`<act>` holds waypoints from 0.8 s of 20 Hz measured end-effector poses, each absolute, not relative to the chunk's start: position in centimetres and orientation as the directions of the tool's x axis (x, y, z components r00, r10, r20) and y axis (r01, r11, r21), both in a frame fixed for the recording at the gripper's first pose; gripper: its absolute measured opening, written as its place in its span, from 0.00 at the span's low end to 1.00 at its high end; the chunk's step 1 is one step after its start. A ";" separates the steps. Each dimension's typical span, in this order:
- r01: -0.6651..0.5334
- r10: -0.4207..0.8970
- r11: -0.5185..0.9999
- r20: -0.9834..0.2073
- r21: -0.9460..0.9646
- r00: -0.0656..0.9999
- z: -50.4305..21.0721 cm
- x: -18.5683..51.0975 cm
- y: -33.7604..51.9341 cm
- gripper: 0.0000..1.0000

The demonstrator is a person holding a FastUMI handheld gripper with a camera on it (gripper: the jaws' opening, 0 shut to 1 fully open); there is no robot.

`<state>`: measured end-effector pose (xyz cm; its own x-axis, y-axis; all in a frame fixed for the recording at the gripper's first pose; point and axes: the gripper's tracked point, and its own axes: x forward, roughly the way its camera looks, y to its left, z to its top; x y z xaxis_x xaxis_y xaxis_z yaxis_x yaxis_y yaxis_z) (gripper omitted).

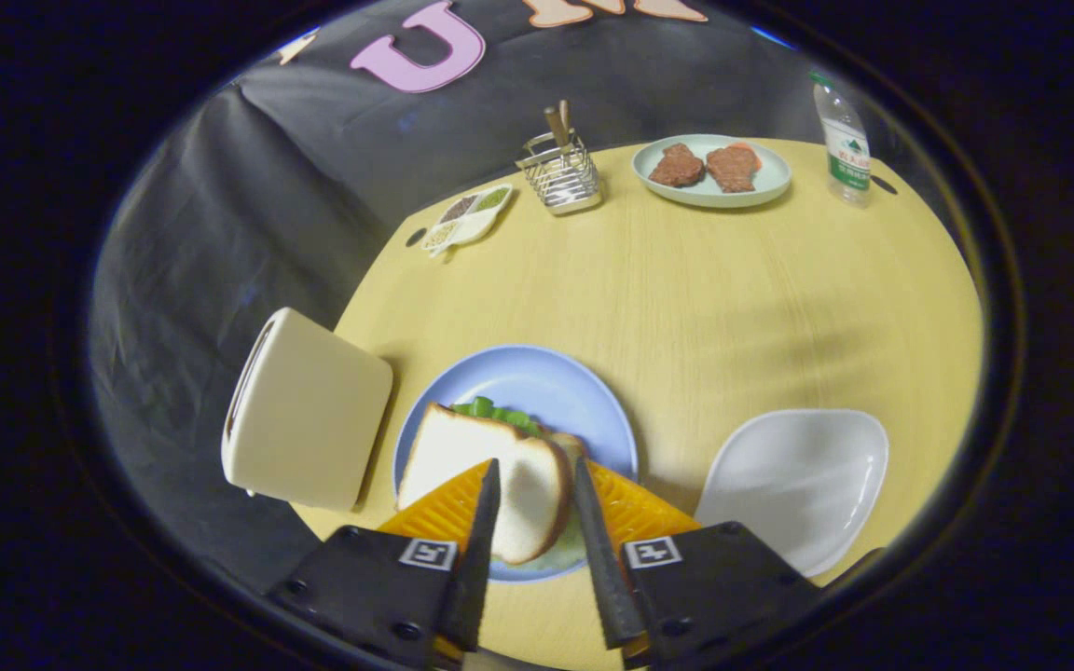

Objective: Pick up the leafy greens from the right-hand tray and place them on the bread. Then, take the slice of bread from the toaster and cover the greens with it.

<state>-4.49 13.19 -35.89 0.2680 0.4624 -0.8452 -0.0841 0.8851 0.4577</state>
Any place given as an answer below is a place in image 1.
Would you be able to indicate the black backdrop cloth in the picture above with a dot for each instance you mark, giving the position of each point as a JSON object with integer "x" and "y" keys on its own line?
{"x": 220, "y": 233}

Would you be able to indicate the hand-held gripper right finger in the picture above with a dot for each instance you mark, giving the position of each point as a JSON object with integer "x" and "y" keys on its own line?
{"x": 714, "y": 587}

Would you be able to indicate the plain bread slice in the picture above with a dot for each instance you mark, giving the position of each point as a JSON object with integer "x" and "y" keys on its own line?
{"x": 532, "y": 494}

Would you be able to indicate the clear water bottle green label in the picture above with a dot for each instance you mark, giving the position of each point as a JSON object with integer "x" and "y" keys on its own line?
{"x": 845, "y": 149}

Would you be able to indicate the white divided condiment dish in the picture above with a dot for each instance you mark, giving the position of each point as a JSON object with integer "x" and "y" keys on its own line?
{"x": 467, "y": 224}

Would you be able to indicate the brown meat patty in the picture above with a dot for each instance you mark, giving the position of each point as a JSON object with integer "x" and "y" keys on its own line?
{"x": 733, "y": 170}
{"x": 677, "y": 168}

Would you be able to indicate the green lettuce leaf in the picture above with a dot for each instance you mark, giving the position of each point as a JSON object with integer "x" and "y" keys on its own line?
{"x": 495, "y": 412}

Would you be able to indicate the white plate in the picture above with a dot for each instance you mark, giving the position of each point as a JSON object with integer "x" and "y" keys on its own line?
{"x": 789, "y": 475}

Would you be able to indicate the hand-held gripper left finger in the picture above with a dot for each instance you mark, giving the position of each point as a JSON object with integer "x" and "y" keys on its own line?
{"x": 378, "y": 587}

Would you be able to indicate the white toaster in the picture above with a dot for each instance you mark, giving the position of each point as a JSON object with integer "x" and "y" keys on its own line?
{"x": 313, "y": 410}

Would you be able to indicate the pale green plate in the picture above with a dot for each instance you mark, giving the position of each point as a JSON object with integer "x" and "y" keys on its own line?
{"x": 770, "y": 182}

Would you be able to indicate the blue plate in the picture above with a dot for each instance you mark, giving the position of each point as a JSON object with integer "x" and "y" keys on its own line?
{"x": 537, "y": 382}

